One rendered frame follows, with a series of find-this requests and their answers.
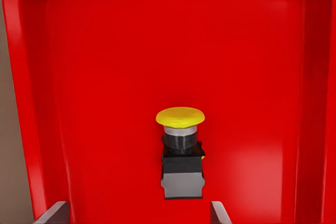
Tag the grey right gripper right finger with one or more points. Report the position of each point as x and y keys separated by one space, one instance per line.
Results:
x=219 y=214

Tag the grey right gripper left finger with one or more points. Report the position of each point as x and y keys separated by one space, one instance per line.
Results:
x=56 y=214

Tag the yellow mushroom push button switch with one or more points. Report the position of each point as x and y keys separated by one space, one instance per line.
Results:
x=181 y=161

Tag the red plastic tray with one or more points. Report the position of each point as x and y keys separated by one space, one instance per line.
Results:
x=131 y=51

